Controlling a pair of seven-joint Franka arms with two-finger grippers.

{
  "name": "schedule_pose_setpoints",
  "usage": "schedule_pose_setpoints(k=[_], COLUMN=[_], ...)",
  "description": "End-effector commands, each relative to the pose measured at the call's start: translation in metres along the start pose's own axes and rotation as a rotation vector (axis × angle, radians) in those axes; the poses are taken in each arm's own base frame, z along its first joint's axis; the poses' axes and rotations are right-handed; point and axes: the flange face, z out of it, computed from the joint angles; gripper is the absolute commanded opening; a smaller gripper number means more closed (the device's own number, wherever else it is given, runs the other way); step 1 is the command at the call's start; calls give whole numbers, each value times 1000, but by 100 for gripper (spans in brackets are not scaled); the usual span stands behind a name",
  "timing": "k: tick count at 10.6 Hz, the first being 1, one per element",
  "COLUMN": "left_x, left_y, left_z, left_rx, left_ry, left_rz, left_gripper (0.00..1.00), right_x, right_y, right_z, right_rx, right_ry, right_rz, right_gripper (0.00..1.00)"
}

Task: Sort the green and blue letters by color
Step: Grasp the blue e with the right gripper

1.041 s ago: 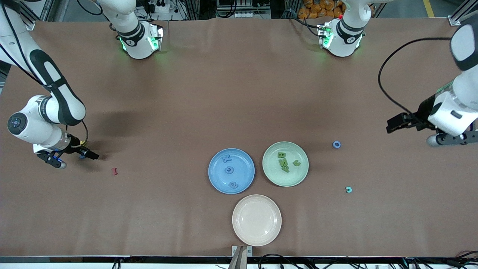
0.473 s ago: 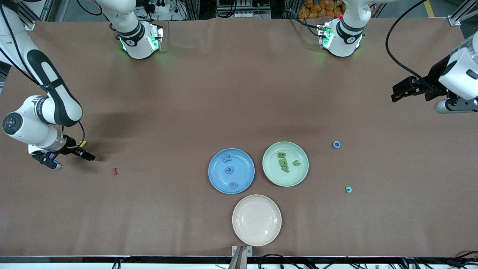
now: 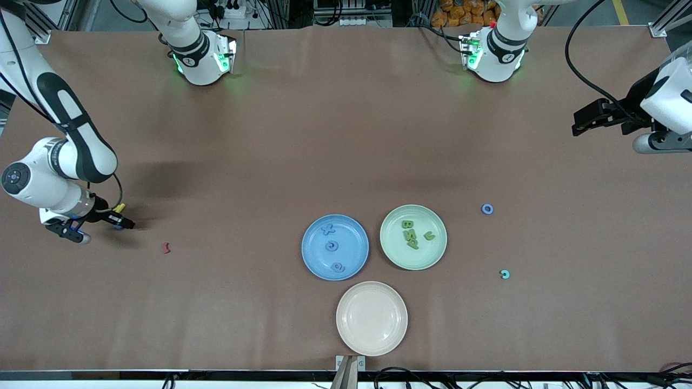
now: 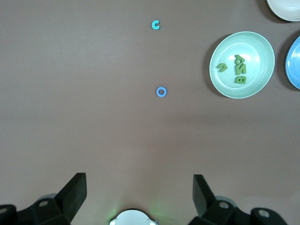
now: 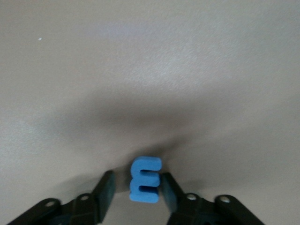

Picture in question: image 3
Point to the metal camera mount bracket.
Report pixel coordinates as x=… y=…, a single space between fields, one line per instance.
x=348 y=364

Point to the blue letter G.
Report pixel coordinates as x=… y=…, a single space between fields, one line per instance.
x=328 y=247

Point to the green letter J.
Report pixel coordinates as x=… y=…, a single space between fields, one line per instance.
x=429 y=236

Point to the green plate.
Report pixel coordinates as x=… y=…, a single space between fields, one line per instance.
x=413 y=259

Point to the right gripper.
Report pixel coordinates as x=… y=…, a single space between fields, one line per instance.
x=99 y=214

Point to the blue letter O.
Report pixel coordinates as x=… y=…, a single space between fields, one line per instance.
x=483 y=209

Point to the aluminium frame profile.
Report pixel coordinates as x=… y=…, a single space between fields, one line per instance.
x=46 y=27
x=665 y=21

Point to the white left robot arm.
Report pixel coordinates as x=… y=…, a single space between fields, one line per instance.
x=500 y=54

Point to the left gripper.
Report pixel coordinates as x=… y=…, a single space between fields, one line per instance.
x=632 y=106

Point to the green letter P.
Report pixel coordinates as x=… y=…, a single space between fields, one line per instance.
x=413 y=245

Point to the blue plate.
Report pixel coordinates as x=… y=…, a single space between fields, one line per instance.
x=351 y=237

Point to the blue letter D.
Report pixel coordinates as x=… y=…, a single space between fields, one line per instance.
x=335 y=267

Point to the blue letter X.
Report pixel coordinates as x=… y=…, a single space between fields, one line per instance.
x=327 y=229

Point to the white power strip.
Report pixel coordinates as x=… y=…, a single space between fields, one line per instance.
x=354 y=21
x=232 y=9

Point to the pile of orange objects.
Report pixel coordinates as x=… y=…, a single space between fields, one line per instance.
x=465 y=13

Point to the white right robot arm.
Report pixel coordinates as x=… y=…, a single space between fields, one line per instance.
x=81 y=146

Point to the green letter B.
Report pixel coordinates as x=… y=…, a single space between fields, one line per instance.
x=407 y=223

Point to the brown table cover sheet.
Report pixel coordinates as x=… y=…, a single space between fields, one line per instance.
x=346 y=135

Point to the aluminium table edge rail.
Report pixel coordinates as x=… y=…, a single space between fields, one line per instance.
x=108 y=375

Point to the green letter N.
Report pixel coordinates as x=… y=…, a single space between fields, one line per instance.
x=409 y=234

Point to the beige plate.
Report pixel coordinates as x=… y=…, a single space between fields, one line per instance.
x=372 y=319

